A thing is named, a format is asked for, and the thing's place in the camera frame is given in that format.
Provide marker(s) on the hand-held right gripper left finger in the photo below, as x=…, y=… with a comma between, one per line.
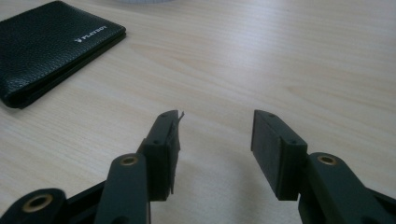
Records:
x=160, y=155

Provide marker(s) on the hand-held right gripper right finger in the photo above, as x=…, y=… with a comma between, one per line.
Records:
x=274, y=155

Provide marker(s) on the black leather wallet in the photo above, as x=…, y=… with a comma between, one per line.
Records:
x=46, y=49

